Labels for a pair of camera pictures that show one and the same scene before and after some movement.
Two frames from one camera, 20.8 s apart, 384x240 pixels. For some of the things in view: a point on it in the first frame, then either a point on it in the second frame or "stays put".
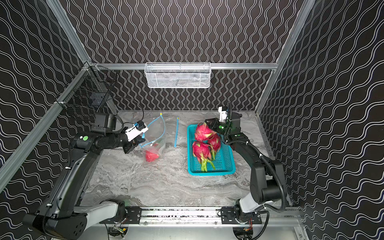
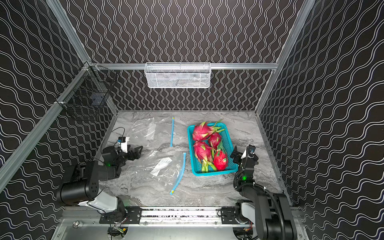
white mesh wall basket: [177, 75] stays put
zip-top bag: [153, 148] to [162, 171]
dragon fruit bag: [150, 157] to [220, 160]
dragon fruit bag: [203, 132] stays put
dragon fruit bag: [202, 152] stays put
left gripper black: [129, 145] to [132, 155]
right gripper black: [215, 122] to [239, 156]
